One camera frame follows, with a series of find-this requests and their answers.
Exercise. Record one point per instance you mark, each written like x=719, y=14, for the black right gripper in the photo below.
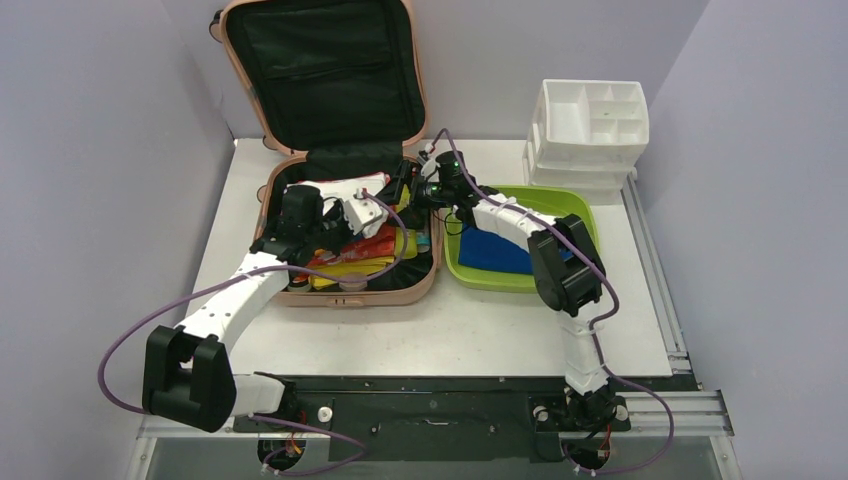
x=423, y=195

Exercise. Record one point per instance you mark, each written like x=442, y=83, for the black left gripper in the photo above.
x=337, y=211

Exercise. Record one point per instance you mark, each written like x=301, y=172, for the blue cloth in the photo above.
x=486, y=251

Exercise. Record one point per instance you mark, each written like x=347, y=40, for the pink hard-shell suitcase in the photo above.
x=335, y=85

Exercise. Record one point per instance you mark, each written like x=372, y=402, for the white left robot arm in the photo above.
x=187, y=374

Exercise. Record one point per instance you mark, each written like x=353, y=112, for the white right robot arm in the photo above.
x=567, y=270

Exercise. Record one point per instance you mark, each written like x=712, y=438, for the red folded garment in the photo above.
x=381, y=245

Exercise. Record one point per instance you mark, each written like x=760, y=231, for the yellow packet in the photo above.
x=360, y=267

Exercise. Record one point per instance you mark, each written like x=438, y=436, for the small white pink bottle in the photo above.
x=423, y=241

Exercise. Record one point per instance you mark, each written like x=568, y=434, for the pink octagonal lid jar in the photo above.
x=353, y=283

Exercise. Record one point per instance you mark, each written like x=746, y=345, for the yellow-green spray bottle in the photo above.
x=405, y=239

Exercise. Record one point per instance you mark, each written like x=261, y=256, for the small round gold-rim jar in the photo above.
x=299, y=284

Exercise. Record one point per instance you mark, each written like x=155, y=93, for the green plastic tray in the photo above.
x=551, y=201

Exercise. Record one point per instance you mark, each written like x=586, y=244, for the white drawer organizer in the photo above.
x=586, y=136

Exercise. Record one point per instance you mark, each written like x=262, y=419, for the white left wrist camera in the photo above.
x=364, y=215

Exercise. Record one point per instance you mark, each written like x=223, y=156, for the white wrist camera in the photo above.
x=364, y=215
x=427, y=160

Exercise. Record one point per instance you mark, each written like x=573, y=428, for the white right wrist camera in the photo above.
x=427, y=160

